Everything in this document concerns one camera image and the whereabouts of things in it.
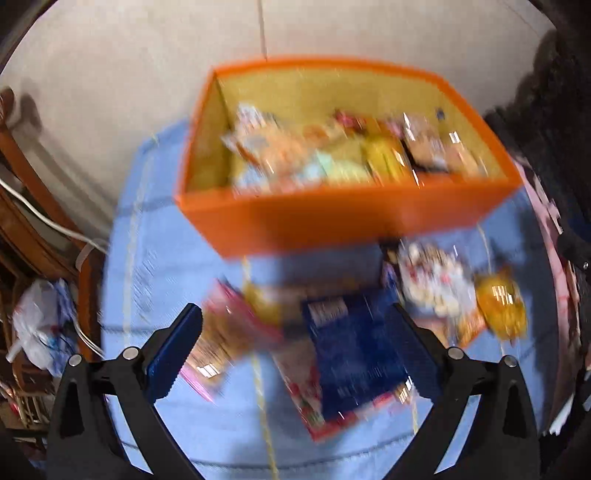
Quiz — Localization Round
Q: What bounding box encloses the white plastic bag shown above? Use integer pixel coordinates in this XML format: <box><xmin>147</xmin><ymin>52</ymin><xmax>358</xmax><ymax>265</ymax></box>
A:
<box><xmin>7</xmin><ymin>279</ymin><xmax>79</xmax><ymax>374</ymax></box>

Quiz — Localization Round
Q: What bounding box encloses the white power cable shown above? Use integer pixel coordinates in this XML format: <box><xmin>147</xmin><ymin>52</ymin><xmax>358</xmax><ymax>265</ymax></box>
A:
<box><xmin>0</xmin><ymin>178</ymin><xmax>112</xmax><ymax>254</ymax></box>

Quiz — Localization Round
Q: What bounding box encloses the heap of assorted snacks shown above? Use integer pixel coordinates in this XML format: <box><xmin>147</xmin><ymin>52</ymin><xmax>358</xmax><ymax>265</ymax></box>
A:
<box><xmin>222</xmin><ymin>104</ymin><xmax>492</xmax><ymax>195</ymax></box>

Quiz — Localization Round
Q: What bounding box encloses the yellow shiny snack bag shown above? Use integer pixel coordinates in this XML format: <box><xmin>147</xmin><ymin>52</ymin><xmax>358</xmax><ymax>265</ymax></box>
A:
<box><xmin>475</xmin><ymin>270</ymin><xmax>529</xmax><ymax>342</ymax></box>

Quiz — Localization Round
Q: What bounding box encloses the carved wooden chair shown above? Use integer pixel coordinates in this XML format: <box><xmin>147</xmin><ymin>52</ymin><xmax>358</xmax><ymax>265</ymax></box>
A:
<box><xmin>0</xmin><ymin>88</ymin><xmax>109</xmax><ymax>370</ymax></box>

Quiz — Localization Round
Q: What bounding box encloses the pink biscuit stick packet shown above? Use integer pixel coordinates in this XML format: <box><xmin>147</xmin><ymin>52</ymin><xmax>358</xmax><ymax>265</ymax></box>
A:
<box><xmin>180</xmin><ymin>279</ymin><xmax>284</xmax><ymax>404</ymax></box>

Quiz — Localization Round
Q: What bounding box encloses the blue snack packet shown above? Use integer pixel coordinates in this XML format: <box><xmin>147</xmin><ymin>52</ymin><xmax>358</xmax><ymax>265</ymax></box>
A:
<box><xmin>300</xmin><ymin>288</ymin><xmax>414</xmax><ymax>418</ymax></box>

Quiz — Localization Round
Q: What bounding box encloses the pink cloth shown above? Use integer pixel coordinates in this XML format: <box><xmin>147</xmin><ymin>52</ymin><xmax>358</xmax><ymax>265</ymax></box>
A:
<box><xmin>517</xmin><ymin>157</ymin><xmax>585</xmax><ymax>435</ymax></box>

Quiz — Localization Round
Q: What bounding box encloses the white pink strawberry packet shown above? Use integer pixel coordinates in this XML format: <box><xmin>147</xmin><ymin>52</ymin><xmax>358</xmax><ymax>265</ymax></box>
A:
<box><xmin>272</xmin><ymin>337</ymin><xmax>411</xmax><ymax>444</ymax></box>

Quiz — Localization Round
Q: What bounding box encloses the blue plaid tablecloth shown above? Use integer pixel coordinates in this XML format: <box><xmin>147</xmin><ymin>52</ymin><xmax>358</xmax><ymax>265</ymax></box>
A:
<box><xmin>99</xmin><ymin>117</ymin><xmax>578</xmax><ymax>480</ymax></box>

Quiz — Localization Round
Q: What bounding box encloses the white printed snack bag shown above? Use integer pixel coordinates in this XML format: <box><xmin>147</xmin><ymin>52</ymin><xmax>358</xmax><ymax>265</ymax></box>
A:
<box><xmin>394</xmin><ymin>240</ymin><xmax>478</xmax><ymax>319</ymax></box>

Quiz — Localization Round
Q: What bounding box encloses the orange brown snack bag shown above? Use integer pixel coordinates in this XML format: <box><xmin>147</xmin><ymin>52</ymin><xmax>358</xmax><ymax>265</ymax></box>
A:
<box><xmin>444</xmin><ymin>305</ymin><xmax>489</xmax><ymax>350</ymax></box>

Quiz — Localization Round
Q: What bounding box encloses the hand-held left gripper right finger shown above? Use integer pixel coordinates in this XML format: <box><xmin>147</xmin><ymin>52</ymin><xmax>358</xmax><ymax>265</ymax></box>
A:
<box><xmin>383</xmin><ymin>302</ymin><xmax>541</xmax><ymax>480</ymax></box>

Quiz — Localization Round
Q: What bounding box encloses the orange cardboard box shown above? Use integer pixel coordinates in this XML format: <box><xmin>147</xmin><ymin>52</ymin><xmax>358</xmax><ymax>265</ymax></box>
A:
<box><xmin>174</xmin><ymin>56</ymin><xmax>525</xmax><ymax>259</ymax></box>

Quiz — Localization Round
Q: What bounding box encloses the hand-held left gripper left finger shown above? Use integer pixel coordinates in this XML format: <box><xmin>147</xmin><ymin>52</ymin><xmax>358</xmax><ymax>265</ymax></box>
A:
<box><xmin>46</xmin><ymin>302</ymin><xmax>204</xmax><ymax>480</ymax></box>

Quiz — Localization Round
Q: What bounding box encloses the dark carved wooden furniture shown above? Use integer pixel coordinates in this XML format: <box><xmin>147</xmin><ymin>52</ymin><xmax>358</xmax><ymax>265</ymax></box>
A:
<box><xmin>482</xmin><ymin>28</ymin><xmax>591</xmax><ymax>278</ymax></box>

